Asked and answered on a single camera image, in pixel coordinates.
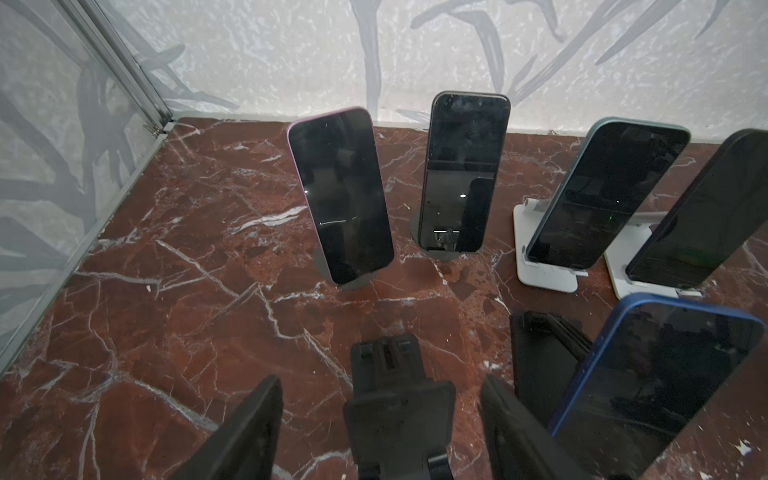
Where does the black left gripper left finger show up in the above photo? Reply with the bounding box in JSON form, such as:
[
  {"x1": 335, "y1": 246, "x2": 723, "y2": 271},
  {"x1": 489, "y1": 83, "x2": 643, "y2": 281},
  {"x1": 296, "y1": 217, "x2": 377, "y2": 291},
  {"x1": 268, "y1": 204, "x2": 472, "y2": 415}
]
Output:
[{"x1": 172, "y1": 375, "x2": 283, "y2": 479}]

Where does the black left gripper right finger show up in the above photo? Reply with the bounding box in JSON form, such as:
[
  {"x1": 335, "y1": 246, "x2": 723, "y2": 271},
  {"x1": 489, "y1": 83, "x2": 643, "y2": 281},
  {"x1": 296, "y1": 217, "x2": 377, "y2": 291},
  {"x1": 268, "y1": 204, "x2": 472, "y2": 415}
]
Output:
[{"x1": 480, "y1": 375, "x2": 591, "y2": 479}]

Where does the black folding stand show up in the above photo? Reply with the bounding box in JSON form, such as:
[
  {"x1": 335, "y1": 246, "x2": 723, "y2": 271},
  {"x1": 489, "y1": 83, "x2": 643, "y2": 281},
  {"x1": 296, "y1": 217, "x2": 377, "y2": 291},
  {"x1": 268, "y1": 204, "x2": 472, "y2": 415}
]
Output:
[
  {"x1": 343, "y1": 334, "x2": 456, "y2": 479},
  {"x1": 510, "y1": 310, "x2": 592, "y2": 427}
]

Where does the blue-edged phone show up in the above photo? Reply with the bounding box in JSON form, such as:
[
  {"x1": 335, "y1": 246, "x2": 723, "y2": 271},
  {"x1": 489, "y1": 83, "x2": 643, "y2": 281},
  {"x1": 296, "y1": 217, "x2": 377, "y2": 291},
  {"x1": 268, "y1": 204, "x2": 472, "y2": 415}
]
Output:
[{"x1": 548, "y1": 293, "x2": 766, "y2": 479}]

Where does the dark phone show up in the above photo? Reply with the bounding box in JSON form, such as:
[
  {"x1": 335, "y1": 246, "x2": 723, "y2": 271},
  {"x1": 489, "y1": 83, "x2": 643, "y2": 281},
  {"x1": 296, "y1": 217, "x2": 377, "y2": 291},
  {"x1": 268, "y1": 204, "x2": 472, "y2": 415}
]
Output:
[{"x1": 625, "y1": 129, "x2": 767, "y2": 289}]

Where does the round grey stand left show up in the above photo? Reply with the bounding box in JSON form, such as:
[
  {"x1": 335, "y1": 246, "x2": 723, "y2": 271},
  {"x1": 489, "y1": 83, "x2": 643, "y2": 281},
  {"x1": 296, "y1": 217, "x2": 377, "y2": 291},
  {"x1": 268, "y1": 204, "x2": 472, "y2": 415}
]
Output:
[{"x1": 313, "y1": 248, "x2": 381, "y2": 291}]

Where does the round grey stand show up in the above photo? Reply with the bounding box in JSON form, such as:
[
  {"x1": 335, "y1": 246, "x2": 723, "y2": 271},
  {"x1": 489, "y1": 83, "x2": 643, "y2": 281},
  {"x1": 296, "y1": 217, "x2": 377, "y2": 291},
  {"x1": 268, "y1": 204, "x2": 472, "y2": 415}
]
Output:
[
  {"x1": 313, "y1": 248, "x2": 381, "y2": 291},
  {"x1": 409, "y1": 209, "x2": 473, "y2": 262}
]

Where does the white stand right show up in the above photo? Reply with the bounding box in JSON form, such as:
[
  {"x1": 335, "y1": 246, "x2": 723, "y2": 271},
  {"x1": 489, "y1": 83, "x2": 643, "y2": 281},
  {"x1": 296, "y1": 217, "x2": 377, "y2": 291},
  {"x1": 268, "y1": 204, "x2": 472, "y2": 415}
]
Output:
[{"x1": 603, "y1": 211, "x2": 703, "y2": 301}]

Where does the white stand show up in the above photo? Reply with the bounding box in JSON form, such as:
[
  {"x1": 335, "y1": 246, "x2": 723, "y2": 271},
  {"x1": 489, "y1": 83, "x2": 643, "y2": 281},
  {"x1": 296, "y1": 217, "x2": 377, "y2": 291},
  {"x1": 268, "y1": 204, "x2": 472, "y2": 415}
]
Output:
[
  {"x1": 603, "y1": 211, "x2": 703, "y2": 301},
  {"x1": 513, "y1": 198, "x2": 588, "y2": 293}
]

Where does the pink-edged phone back left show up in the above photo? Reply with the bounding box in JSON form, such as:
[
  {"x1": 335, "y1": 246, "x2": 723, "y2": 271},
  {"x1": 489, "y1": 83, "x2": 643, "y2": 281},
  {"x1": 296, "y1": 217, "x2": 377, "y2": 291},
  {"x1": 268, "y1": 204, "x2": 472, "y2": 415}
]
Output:
[{"x1": 287, "y1": 107, "x2": 395, "y2": 283}]

